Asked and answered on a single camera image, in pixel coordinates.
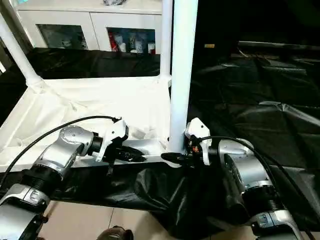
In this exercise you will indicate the grey metal rack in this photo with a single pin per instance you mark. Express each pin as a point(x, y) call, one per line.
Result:
point(10, 30)

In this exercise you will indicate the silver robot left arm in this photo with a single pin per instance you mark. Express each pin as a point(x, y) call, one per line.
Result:
point(60, 155)

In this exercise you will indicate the shiny silver ornament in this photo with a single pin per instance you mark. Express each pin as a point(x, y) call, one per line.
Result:
point(114, 2)

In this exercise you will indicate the white glass-door cabinet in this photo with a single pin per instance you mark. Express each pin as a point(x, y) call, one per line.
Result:
point(95, 25)

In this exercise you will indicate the white plastic table top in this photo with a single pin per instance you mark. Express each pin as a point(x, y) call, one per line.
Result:
point(100, 105)

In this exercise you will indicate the white plastic table leg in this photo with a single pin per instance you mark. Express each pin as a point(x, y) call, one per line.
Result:
point(166, 40)
point(182, 70)
point(20, 50)

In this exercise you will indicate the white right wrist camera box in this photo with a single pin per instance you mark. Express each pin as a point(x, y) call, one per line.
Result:
point(199, 132)

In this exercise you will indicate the black robot left foot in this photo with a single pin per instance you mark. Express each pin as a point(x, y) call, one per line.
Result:
point(115, 234)

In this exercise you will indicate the dark grey bar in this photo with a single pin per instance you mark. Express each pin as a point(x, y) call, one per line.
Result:
point(280, 45)

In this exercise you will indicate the black mat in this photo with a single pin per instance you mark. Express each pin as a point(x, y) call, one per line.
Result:
point(260, 110)

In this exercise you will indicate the small yellow label tag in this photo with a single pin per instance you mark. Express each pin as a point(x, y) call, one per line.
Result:
point(209, 46)

